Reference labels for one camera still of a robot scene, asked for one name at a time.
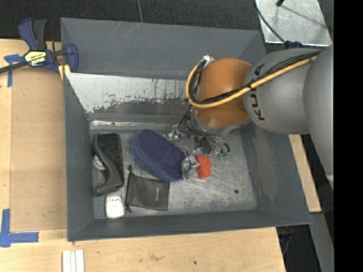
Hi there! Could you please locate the white round object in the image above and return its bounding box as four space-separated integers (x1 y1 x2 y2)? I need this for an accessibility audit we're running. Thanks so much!
93 155 106 171

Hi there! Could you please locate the black cloth pouch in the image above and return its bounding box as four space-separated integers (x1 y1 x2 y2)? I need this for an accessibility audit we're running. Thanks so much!
124 165 171 214

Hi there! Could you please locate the orange plastic toy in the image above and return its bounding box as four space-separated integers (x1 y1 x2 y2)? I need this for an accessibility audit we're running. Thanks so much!
195 155 213 180

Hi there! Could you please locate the white small box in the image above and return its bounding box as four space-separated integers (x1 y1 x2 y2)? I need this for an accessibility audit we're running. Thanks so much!
105 194 125 219

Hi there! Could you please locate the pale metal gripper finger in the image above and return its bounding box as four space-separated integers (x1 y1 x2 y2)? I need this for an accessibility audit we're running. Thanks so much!
181 157 195 180
190 152 201 170

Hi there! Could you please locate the pale wood board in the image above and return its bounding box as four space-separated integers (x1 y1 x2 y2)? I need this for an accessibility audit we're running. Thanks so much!
10 66 69 232

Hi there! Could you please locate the blue glasses case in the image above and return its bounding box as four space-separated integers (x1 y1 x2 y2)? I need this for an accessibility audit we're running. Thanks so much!
130 129 187 182

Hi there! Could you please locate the grey metal bin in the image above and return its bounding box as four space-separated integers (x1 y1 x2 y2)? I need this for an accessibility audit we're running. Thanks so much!
59 17 313 242

